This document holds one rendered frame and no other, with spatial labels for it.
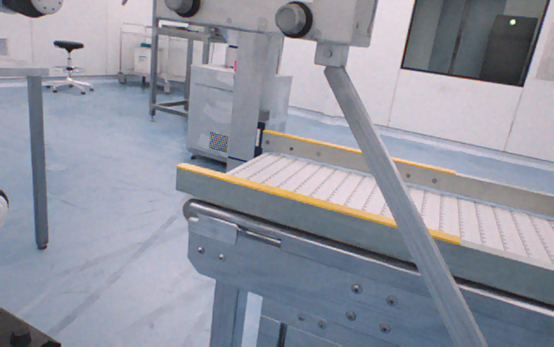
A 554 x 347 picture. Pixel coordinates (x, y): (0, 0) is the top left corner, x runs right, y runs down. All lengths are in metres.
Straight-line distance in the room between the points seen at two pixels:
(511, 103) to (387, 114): 1.40
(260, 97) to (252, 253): 0.35
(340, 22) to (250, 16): 0.09
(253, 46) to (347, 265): 0.45
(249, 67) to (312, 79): 5.07
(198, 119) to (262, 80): 2.54
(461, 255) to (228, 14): 0.34
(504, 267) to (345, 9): 0.29
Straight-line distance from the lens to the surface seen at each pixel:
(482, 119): 5.43
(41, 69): 1.92
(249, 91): 0.79
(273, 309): 0.60
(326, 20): 0.40
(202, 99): 3.25
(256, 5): 0.43
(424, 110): 5.47
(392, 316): 0.51
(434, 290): 0.38
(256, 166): 0.68
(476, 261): 0.46
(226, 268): 0.55
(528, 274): 0.47
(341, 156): 0.73
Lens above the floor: 1.07
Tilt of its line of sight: 17 degrees down
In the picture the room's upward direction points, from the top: 8 degrees clockwise
